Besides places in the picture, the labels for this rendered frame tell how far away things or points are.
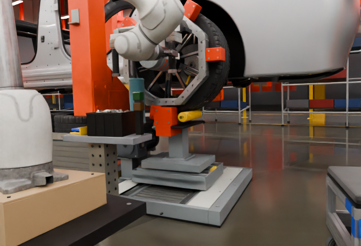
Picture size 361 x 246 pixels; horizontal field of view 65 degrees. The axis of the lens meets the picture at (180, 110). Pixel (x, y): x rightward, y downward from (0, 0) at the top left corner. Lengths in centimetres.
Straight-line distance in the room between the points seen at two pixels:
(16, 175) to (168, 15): 68
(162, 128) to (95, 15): 83
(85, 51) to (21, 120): 107
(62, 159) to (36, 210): 138
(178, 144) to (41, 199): 114
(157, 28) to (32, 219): 70
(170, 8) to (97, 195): 66
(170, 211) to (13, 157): 90
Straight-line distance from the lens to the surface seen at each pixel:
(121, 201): 100
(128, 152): 190
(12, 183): 88
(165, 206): 155
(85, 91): 187
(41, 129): 89
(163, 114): 166
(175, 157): 185
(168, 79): 176
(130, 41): 105
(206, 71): 157
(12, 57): 112
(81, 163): 208
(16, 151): 88
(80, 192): 91
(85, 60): 187
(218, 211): 145
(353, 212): 102
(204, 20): 170
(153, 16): 104
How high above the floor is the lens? 65
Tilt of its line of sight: 3 degrees down
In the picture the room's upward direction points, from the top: 2 degrees counter-clockwise
